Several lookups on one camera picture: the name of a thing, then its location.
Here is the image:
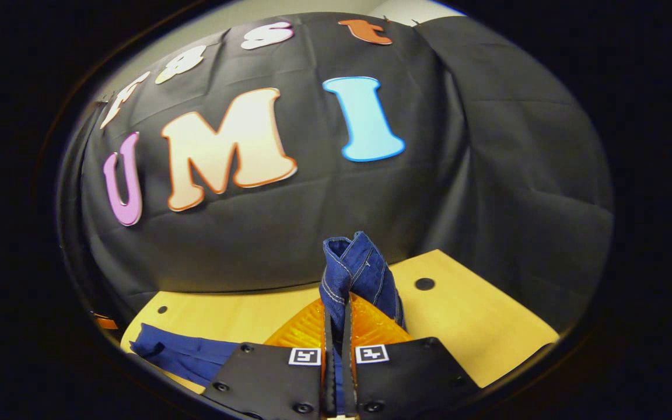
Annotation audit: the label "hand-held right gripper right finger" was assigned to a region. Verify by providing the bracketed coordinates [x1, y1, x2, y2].
[341, 293, 481, 419]

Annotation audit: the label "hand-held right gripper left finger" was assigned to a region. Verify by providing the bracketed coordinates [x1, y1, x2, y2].
[201, 296, 338, 418]

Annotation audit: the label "blue denim jeans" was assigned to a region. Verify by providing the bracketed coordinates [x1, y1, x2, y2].
[129, 230, 408, 416]

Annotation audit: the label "black backdrop cloth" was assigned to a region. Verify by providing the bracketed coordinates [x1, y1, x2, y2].
[56, 12, 614, 334]

